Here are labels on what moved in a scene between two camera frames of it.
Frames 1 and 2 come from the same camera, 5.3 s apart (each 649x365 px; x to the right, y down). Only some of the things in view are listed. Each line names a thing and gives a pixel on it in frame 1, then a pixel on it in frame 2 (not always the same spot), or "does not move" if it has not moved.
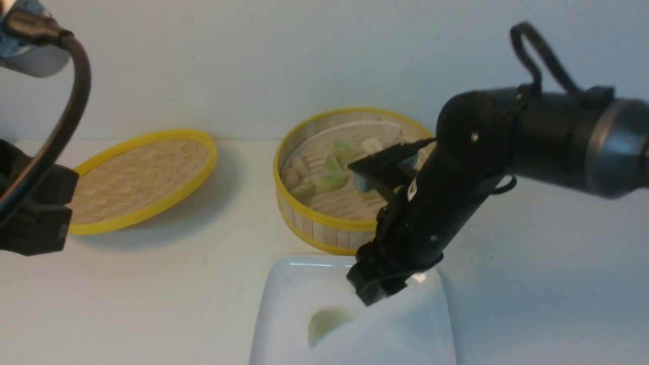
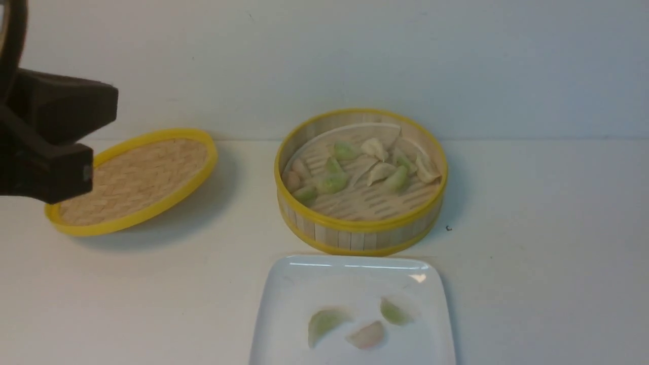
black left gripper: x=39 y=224 -> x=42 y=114
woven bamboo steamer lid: x=138 y=178 does not move
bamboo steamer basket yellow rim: x=318 y=199 does not move
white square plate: x=410 y=326 does not move
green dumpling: x=322 y=322 does not move
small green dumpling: x=303 y=192 -> x=394 y=314
